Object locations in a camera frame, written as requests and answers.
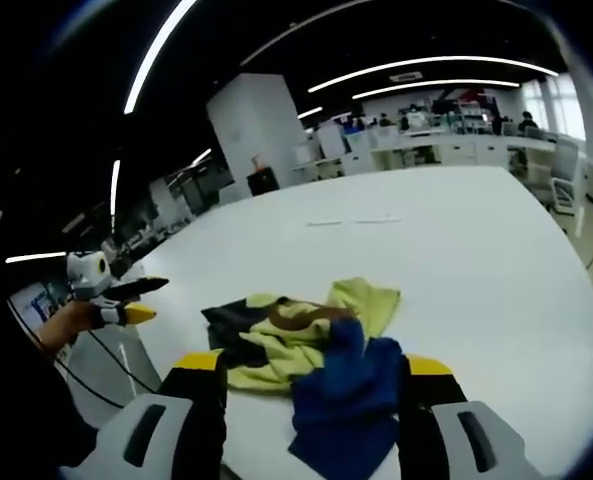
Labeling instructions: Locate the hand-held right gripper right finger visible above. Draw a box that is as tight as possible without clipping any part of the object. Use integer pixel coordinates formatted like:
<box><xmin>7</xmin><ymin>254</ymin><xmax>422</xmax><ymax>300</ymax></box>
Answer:
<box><xmin>398</xmin><ymin>353</ymin><xmax>545</xmax><ymax>480</ymax></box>

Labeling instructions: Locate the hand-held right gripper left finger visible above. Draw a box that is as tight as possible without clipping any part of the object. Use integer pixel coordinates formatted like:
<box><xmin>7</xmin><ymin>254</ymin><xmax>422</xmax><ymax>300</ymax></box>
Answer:
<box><xmin>60</xmin><ymin>349</ymin><xmax>228</xmax><ymax>480</ymax></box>

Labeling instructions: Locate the yellow blue black garment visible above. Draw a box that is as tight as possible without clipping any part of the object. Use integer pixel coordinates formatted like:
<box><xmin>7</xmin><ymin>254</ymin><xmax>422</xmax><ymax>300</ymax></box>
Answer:
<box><xmin>200</xmin><ymin>277</ymin><xmax>405</xmax><ymax>480</ymax></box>

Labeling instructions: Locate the person's left hand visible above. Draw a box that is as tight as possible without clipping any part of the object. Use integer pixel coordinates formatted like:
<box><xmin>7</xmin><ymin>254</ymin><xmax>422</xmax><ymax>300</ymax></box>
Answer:
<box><xmin>38</xmin><ymin>298</ymin><xmax>101</xmax><ymax>354</ymax></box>

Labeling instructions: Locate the blue white sign board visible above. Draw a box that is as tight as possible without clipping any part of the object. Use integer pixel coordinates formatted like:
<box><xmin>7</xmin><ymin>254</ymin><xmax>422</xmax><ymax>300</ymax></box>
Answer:
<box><xmin>9</xmin><ymin>281</ymin><xmax>73</xmax><ymax>332</ymax></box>

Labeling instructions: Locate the black cabinet with orange item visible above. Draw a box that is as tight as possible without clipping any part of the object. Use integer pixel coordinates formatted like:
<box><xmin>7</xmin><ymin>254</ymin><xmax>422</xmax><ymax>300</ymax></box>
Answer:
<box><xmin>246</xmin><ymin>154</ymin><xmax>280</xmax><ymax>198</ymax></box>

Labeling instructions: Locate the white square pillar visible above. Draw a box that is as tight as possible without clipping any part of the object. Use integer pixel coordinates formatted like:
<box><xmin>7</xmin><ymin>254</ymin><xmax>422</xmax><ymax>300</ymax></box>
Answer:
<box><xmin>206</xmin><ymin>73</ymin><xmax>308</xmax><ymax>192</ymax></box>

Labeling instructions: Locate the long curved ceiling light strip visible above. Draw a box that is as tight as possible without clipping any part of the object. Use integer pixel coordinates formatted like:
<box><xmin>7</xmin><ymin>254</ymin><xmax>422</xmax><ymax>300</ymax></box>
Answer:
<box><xmin>307</xmin><ymin>55</ymin><xmax>560</xmax><ymax>94</ymax></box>
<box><xmin>351</xmin><ymin>78</ymin><xmax>522</xmax><ymax>101</ymax></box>
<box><xmin>123</xmin><ymin>0</ymin><xmax>198</xmax><ymax>116</ymax></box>

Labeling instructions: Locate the row of white office desks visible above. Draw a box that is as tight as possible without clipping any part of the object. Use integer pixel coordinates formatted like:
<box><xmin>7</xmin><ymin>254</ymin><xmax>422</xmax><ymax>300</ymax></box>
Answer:
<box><xmin>293</xmin><ymin>127</ymin><xmax>560</xmax><ymax>180</ymax></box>

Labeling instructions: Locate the white office chair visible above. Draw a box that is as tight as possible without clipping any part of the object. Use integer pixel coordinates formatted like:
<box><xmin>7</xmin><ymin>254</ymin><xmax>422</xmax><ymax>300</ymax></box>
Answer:
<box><xmin>549</xmin><ymin>137</ymin><xmax>589</xmax><ymax>217</ymax></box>

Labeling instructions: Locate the black cable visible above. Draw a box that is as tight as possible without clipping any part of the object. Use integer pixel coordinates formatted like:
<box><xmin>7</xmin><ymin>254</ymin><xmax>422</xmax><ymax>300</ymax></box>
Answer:
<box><xmin>50</xmin><ymin>353</ymin><xmax>123</xmax><ymax>410</ymax></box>
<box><xmin>86</xmin><ymin>328</ymin><xmax>158</xmax><ymax>395</ymax></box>

